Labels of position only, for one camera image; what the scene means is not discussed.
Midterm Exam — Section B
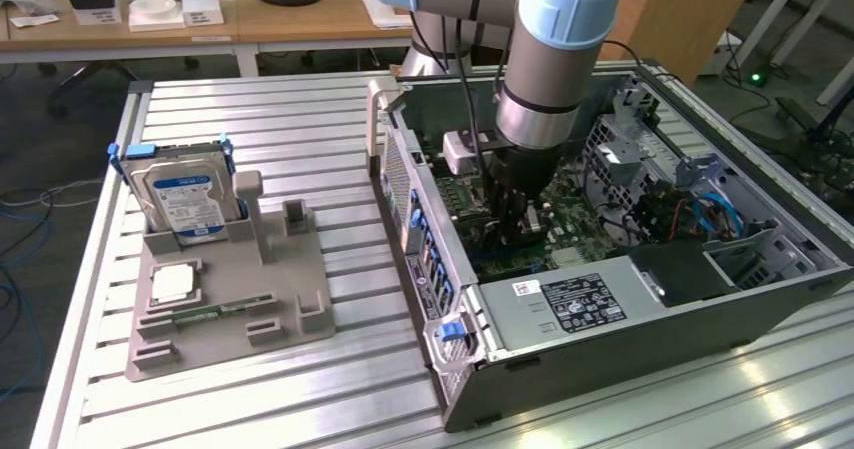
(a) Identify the open dark grey PC case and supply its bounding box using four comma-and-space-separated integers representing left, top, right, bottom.
364, 58, 854, 433

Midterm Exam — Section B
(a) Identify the grey open disk bay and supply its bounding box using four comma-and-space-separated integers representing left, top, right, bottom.
699, 218, 828, 293

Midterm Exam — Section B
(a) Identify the wooden desk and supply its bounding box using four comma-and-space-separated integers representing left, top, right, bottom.
0, 0, 602, 65

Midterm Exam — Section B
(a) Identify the black stand with cables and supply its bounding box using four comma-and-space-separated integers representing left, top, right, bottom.
772, 96, 854, 193

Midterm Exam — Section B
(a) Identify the white desk frame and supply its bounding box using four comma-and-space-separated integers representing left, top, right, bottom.
730, 0, 854, 106

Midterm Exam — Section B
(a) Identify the black power cable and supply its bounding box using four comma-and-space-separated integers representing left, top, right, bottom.
599, 38, 672, 78

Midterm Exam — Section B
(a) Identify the silver perforated disk bay cage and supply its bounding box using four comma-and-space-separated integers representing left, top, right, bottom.
582, 112, 688, 216

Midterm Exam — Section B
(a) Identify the red wire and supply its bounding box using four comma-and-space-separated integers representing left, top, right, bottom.
668, 192, 690, 243

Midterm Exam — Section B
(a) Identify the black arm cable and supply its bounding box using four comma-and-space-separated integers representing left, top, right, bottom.
455, 43, 492, 183

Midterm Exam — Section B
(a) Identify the wooden cabinet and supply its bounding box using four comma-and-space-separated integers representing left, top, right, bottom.
599, 0, 766, 84

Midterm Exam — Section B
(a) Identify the blue wire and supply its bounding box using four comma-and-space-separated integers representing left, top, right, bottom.
706, 192, 747, 243
691, 192, 732, 243

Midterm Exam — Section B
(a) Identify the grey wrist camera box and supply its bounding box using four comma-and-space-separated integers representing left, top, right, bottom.
443, 129, 499, 176

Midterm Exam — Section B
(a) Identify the silver power supply unit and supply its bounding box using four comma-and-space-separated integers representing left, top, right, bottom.
476, 256, 668, 365

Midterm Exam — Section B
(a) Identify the black wire connector bundle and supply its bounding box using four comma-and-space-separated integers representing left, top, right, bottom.
630, 191, 676, 244

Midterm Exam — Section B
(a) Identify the grey plastic parts rack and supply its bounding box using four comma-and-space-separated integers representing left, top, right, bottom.
123, 168, 339, 385

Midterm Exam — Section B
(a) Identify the hard disk in blue carrier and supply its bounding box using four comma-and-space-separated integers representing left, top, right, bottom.
105, 136, 241, 248

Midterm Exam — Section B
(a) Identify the white floor cable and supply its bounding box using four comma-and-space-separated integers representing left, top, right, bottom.
0, 178, 105, 209

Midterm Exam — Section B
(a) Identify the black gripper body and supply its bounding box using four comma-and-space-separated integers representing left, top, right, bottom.
487, 143, 559, 200

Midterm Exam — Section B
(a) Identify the black chair base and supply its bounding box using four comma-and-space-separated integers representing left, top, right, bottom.
39, 61, 139, 118

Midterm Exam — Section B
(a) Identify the white box with round roll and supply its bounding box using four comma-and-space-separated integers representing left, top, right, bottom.
127, 0, 188, 33

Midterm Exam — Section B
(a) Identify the blue floor cable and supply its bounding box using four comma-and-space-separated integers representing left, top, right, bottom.
0, 208, 59, 400

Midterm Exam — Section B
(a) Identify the green motherboard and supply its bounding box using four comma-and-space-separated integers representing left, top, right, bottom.
425, 143, 642, 278

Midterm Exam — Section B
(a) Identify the CPU socket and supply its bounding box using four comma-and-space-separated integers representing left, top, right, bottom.
456, 177, 494, 215

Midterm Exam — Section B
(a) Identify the white booklet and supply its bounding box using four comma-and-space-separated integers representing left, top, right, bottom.
360, 0, 416, 31

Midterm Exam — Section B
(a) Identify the green RAM stick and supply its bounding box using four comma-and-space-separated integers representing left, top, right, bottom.
169, 297, 276, 322

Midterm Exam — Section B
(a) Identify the white paper card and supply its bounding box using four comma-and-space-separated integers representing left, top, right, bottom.
8, 13, 61, 28

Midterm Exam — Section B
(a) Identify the white box with black top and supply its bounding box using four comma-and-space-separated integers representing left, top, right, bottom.
65, 0, 123, 27

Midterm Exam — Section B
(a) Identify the plain white labelled box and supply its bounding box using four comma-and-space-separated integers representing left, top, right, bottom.
180, 0, 225, 28

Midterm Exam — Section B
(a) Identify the silver CPU chip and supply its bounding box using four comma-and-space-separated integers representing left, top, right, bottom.
148, 265, 199, 303

